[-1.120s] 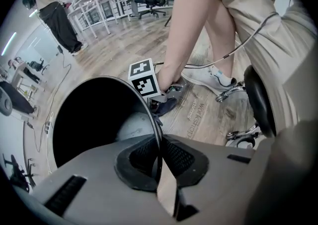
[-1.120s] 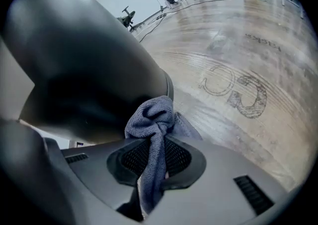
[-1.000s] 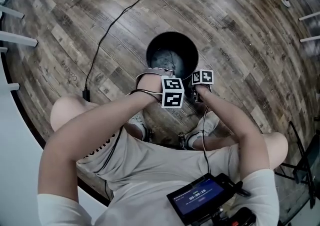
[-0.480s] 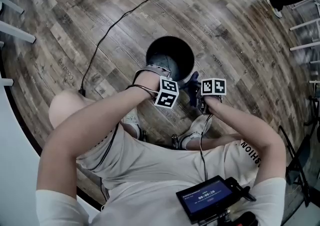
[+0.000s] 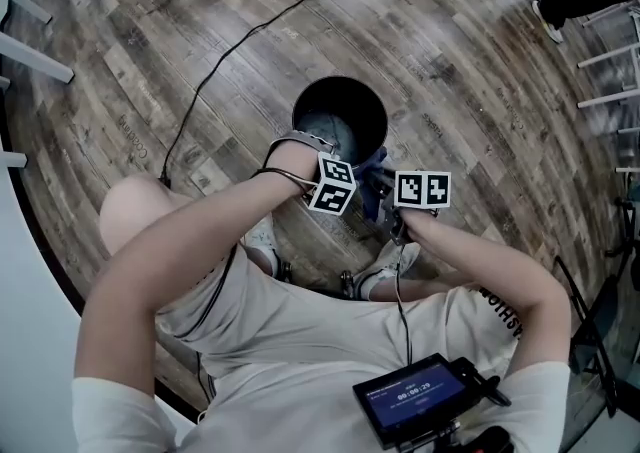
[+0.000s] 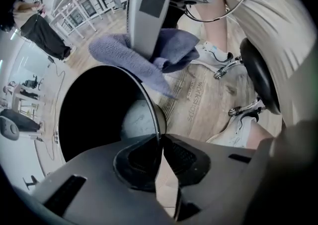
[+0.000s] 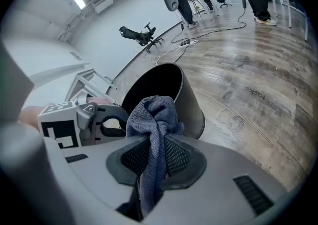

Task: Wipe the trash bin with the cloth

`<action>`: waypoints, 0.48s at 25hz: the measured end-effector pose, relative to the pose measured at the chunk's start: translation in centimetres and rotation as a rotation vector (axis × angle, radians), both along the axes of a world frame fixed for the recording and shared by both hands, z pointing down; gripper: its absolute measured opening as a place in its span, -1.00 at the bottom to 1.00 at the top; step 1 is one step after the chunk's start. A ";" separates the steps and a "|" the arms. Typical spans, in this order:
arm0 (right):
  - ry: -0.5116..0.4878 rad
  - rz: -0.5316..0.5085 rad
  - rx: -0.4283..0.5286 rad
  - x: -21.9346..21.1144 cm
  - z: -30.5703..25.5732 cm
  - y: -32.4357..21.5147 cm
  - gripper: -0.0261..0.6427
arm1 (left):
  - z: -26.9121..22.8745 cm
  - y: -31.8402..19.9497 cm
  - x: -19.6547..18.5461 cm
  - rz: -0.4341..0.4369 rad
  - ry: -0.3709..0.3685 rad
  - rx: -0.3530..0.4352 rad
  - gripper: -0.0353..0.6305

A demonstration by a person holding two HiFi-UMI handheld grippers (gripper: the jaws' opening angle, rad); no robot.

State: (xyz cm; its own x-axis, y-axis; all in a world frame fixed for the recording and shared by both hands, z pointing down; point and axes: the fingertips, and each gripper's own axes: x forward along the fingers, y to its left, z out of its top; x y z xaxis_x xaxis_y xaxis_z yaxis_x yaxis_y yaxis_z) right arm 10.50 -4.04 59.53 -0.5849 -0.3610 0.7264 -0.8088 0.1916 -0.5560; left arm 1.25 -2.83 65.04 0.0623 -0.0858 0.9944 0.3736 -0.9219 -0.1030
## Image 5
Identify black folding chair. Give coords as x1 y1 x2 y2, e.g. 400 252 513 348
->
552 255 640 417

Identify person's grey shoe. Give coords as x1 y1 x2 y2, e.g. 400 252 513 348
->
244 218 281 277
357 238 421 300

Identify left hand-held gripper cable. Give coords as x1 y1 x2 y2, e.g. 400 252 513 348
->
192 168 319 407

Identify right hand-held gripper cable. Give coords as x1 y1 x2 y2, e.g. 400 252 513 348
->
394 240 414 365

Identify person's right forearm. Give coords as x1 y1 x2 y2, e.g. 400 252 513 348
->
402 208 572 372

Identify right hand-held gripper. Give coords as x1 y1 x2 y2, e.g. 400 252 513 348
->
379 169 452 246

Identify beige shorts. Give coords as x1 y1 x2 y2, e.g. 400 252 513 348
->
154 245 526 382

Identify white metal table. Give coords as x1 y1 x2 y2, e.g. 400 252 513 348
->
0 0 75 170
577 5 640 177

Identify person's right grey shoe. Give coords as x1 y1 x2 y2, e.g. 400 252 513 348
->
357 238 421 300

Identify person's left grey shoe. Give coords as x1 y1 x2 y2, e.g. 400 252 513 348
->
244 218 281 277

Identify dark blue cloth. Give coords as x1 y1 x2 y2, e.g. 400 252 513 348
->
360 143 397 222

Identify person's left leg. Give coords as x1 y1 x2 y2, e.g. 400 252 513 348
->
98 173 191 258

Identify black monitor with blue screen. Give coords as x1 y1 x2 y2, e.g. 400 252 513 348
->
352 353 469 450

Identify hand-held gripper cable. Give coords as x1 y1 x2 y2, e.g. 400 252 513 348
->
192 168 319 407
394 240 414 365

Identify black office chair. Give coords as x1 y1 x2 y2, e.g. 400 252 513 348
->
604 195 640 262

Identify black floor cable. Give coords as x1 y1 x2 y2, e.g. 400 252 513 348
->
159 0 369 188

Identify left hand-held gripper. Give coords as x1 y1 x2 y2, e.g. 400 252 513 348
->
269 132 357 217

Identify person's left forearm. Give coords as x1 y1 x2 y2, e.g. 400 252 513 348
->
74 138 321 382

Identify black round bucket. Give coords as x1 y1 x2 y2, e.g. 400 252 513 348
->
291 75 389 167

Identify white t-shirt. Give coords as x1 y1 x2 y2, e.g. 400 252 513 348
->
72 355 571 453

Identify person's left hand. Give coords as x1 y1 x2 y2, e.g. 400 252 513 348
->
293 139 331 167

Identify black stool with chrome legs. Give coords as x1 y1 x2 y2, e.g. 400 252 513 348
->
277 260 360 301

